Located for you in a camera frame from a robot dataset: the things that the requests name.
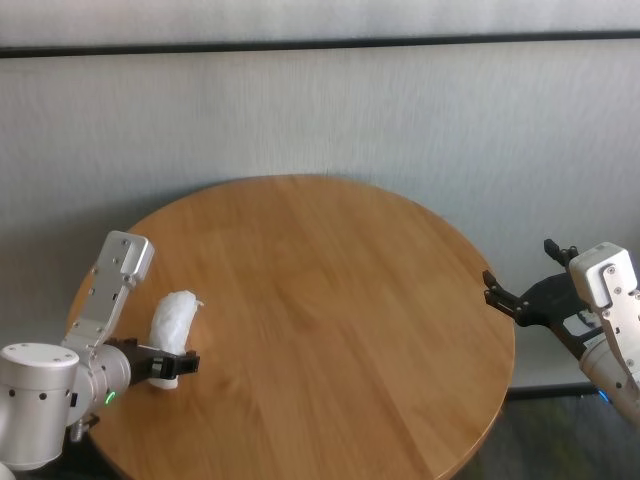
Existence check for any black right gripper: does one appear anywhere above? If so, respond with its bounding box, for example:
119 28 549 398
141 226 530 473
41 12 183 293
482 238 607 360

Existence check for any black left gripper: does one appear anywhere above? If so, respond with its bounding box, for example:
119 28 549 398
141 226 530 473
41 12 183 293
102 338 201 388

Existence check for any white sandbag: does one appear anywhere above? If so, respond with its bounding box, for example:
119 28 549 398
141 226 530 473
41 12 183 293
148 288 207 391

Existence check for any black floor edge strip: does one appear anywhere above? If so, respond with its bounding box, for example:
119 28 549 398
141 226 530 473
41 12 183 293
507 382 609 401

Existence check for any grey left arm cable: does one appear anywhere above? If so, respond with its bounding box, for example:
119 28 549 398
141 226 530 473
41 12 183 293
69 414 100 442

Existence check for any black wall strip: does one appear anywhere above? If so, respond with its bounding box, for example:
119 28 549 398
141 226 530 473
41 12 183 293
0 30 640 60

